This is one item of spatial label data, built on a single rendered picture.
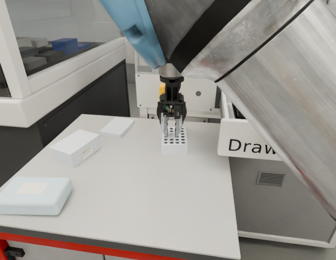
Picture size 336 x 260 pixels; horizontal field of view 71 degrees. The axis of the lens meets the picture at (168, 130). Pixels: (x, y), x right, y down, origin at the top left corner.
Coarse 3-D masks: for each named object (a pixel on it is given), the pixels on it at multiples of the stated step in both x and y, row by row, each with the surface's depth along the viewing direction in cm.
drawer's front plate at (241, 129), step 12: (228, 120) 62; (240, 120) 62; (228, 132) 63; (240, 132) 62; (252, 132) 62; (228, 144) 65; (252, 144) 64; (264, 144) 63; (240, 156) 66; (252, 156) 65; (264, 156) 65; (276, 156) 64
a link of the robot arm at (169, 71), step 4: (168, 64) 63; (172, 64) 63; (160, 68) 65; (164, 68) 64; (168, 68) 64; (172, 68) 64; (160, 72) 66; (164, 72) 65; (168, 72) 64; (172, 72) 64; (176, 72) 64; (164, 76) 65; (168, 76) 65; (172, 76) 65; (176, 76) 65; (180, 76) 66
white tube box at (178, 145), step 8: (168, 128) 85; (184, 128) 85; (168, 136) 80; (184, 136) 80; (168, 144) 76; (176, 144) 76; (184, 144) 76; (168, 152) 77; (176, 152) 77; (184, 152) 77
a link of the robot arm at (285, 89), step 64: (128, 0) 13; (192, 0) 13; (256, 0) 12; (320, 0) 14; (192, 64) 15; (256, 64) 14; (320, 64) 14; (256, 128) 18; (320, 128) 14; (320, 192) 17
